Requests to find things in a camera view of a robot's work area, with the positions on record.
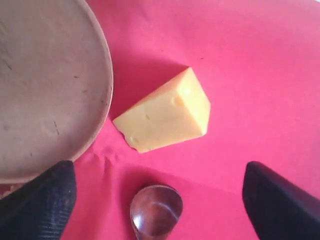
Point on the dark wooden spoon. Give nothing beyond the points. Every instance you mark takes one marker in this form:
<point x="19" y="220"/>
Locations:
<point x="154" y="212"/>

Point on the yellow cheese wedge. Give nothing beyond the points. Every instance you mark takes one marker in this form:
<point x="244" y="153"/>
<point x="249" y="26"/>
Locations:
<point x="177" y="111"/>

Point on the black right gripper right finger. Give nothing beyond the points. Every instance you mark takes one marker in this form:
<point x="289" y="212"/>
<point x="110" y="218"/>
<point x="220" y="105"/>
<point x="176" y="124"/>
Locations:
<point x="278" y="209"/>

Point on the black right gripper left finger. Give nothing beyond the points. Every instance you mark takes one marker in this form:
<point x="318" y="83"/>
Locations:
<point x="41" y="209"/>

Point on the brown wooden plate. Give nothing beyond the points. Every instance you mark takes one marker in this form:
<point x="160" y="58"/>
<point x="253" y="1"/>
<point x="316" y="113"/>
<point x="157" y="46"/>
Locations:
<point x="56" y="84"/>

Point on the red scalloped tablecloth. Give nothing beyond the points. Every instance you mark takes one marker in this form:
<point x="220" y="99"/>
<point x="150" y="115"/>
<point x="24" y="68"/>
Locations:
<point x="258" y="62"/>

